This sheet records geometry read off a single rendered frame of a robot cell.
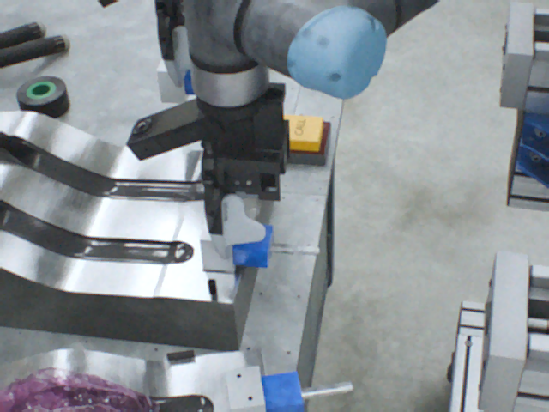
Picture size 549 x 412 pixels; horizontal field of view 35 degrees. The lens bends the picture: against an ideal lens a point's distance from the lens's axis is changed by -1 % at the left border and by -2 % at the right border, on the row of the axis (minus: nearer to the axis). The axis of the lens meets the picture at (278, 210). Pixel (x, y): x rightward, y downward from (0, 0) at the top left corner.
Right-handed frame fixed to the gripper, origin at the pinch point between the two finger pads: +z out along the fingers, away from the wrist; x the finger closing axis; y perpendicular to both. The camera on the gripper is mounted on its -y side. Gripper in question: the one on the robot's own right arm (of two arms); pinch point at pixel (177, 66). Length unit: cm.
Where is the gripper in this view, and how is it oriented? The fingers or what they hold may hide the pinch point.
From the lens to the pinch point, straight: 124.6
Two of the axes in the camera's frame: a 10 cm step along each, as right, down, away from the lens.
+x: 1.5, -6.8, 7.1
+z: 0.4, 7.3, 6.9
